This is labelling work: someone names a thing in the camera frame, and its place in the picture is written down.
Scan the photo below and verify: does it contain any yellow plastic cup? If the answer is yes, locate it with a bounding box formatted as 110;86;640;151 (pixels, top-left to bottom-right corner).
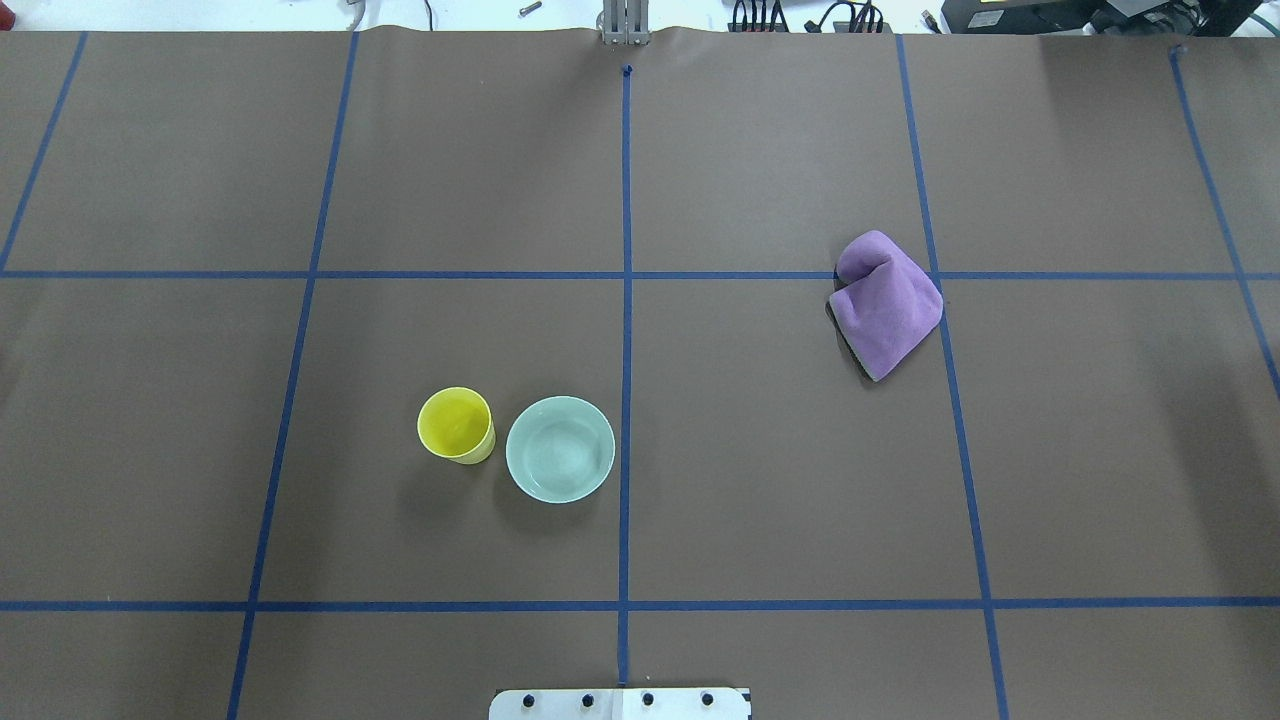
416;386;497;465

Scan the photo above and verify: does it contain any purple microfiber cloth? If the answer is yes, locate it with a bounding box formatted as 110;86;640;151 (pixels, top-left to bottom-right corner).
827;231;945;382

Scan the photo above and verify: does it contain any light green ceramic bowl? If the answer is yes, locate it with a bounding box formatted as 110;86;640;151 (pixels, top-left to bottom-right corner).
506;396;617;503

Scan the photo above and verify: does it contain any silver aluminium frame post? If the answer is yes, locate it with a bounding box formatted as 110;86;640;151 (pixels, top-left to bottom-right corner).
596;0;652;46

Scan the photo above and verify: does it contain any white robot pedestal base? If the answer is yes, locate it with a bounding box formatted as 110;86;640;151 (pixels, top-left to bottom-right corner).
488;687;753;719

